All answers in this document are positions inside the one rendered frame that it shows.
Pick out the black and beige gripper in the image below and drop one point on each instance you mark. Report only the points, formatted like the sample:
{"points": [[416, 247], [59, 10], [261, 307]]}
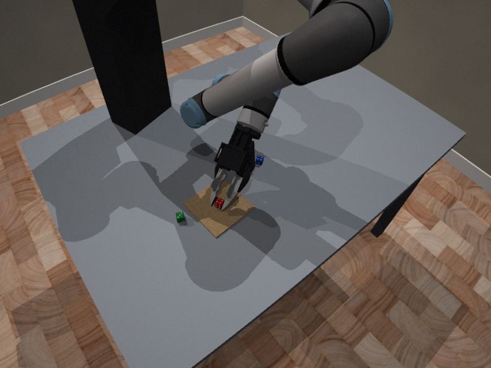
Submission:
{"points": [[234, 157]]}

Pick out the red die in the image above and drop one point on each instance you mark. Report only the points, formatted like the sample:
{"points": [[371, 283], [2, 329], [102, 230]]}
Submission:
{"points": [[219, 203]]}

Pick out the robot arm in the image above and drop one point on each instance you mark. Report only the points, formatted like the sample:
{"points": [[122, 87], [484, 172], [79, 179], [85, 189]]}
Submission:
{"points": [[339, 35]]}

